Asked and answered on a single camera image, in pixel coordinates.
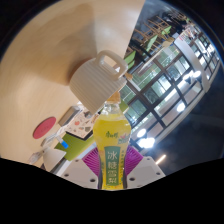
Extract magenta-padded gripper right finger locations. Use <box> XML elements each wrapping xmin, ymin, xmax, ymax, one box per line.
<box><xmin>123</xmin><ymin>145</ymin><xmax>167</xmax><ymax>190</ymax></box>

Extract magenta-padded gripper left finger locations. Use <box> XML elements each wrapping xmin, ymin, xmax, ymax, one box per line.
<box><xmin>62</xmin><ymin>146</ymin><xmax>102</xmax><ymax>190</ymax></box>

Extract yellow drink bottle orange cap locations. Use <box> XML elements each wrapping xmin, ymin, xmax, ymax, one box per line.
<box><xmin>92</xmin><ymin>91</ymin><xmax>132</xmax><ymax>191</ymax></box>

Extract long curved ceiling light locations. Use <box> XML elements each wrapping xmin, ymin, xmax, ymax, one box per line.
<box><xmin>154</xmin><ymin>153</ymin><xmax>168</xmax><ymax>166</ymax></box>

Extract green upholstered bench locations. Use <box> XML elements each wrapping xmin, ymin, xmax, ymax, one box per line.
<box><xmin>54</xmin><ymin>99</ymin><xmax>130</xmax><ymax>162</ymax></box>

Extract flat round red coaster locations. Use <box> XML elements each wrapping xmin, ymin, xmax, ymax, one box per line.
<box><xmin>32</xmin><ymin>116</ymin><xmax>57</xmax><ymax>140</ymax></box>

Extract white ribbed mug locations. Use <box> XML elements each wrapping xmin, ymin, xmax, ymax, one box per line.
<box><xmin>68</xmin><ymin>49</ymin><xmax>129</xmax><ymax>115</ymax></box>

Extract light wooden dining table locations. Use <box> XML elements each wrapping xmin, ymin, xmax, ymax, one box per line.
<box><xmin>138</xmin><ymin>36</ymin><xmax>174</xmax><ymax>76</ymax></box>

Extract wooden chairs green seats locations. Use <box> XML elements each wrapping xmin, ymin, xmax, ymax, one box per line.
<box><xmin>124</xmin><ymin>13</ymin><xmax>188</xmax><ymax>69</ymax></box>

